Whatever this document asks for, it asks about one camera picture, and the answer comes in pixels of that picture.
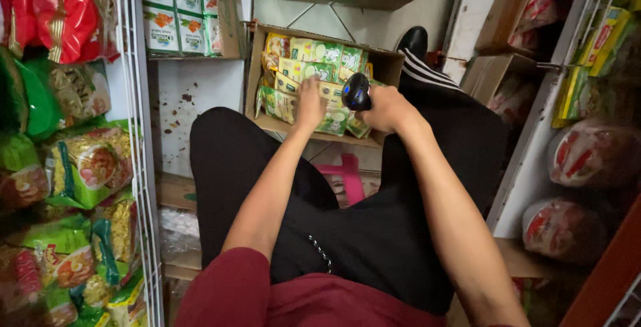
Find person's right hand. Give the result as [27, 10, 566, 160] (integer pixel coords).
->
[355, 85, 427, 135]

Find person's left hand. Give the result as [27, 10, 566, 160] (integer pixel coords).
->
[293, 77, 329, 135]

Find black handheld barcode scanner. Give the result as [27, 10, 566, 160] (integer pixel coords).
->
[342, 73, 374, 113]

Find pile of green yellow packets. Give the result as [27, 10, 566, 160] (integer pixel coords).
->
[254, 33, 386, 139]

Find open brown cardboard box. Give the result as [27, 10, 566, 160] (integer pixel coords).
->
[244, 23, 405, 148]

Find pink plastic stool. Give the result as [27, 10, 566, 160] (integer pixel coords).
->
[314, 154, 367, 207]

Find person's black shoe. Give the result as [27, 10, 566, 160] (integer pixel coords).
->
[396, 26, 429, 61]

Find person's black trousers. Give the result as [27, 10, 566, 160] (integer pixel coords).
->
[189, 49, 509, 317]

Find brown carton of red packets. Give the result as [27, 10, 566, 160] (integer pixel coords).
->
[475, 0, 563, 58]
[460, 54, 543, 126]

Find carton of green white boxes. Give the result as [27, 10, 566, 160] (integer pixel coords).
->
[142, 0, 247, 60]

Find flat brown cardboard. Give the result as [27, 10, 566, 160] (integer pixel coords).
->
[155, 172, 202, 282]

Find clear plastic bag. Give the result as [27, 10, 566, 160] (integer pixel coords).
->
[159, 207, 202, 264]

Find person's maroon shirt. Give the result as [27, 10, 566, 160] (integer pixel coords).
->
[174, 247, 447, 327]

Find white shelf of snack packets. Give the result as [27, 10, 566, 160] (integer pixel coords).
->
[487, 0, 641, 327]

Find white wire rack of noodle packets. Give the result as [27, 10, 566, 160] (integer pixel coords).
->
[0, 0, 165, 327]

